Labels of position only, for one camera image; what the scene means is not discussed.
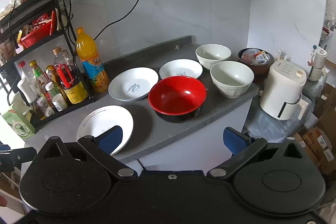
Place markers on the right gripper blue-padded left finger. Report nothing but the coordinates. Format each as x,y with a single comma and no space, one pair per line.
100,149

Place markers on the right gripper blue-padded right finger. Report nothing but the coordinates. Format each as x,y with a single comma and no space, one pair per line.
243,149

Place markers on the white plate with flower print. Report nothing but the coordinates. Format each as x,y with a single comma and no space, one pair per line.
104,118

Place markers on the white ceramic bowl front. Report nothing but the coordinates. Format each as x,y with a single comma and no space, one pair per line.
231,78

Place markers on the white ceramic bowl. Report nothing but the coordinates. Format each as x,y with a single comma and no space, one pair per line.
231,78
211,54

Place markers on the white plate with blue script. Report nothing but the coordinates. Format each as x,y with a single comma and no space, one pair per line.
133,84

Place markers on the red and black bowl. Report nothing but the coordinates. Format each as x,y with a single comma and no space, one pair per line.
177,99

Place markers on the small white plate blue print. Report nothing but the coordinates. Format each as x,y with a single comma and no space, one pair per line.
181,67

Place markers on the green and white carton box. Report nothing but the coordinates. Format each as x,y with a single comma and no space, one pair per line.
18,116

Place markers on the clear spice shaker jar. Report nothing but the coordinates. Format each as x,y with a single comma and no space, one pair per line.
45,107

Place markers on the white-lidded seasoning jar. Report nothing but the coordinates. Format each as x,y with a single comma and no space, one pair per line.
56,97

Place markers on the white electric kettle appliance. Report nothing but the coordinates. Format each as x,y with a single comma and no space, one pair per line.
282,93

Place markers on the orange juice bottle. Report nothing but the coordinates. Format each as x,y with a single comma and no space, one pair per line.
88,54

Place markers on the white-capped oil bottle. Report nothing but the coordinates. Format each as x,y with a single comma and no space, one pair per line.
24,86

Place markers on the cardboard boxes stack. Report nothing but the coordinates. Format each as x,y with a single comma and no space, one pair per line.
318,141

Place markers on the green-labelled sauce bottle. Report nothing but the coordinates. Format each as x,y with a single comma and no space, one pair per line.
41,79

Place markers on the brown bowl with packets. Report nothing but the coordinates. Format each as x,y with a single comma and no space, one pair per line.
259,61

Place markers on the red plastic basket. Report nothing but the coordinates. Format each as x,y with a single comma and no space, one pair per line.
38,29

